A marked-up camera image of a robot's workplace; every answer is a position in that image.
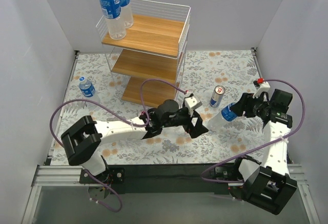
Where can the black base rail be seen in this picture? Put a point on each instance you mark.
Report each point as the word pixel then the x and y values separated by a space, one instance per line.
pixel 164 178

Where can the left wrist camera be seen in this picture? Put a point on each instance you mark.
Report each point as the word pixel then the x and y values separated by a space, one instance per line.
pixel 191 102

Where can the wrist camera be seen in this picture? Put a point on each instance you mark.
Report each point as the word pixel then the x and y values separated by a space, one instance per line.
pixel 261 86
pixel 191 102

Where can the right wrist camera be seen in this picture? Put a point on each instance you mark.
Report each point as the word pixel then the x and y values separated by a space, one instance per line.
pixel 261 86

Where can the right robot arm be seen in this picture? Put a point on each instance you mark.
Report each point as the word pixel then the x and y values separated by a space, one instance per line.
pixel 267 184

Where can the right Red Bull can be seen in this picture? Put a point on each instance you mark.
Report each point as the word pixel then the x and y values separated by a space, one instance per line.
pixel 217 96

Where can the white wire wooden shelf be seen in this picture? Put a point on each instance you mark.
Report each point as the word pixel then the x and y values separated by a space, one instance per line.
pixel 152 55

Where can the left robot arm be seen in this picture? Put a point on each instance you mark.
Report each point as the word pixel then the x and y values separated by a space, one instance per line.
pixel 83 138

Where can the small Pocari Sweat bottle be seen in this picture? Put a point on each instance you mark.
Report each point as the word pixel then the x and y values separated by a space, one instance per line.
pixel 88 90

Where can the floral tablecloth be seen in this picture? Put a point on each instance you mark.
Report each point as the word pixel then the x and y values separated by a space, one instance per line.
pixel 235 70

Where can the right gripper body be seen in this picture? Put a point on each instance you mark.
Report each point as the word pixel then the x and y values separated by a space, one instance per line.
pixel 246 106

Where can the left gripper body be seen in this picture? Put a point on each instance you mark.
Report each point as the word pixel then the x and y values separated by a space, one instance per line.
pixel 190 121

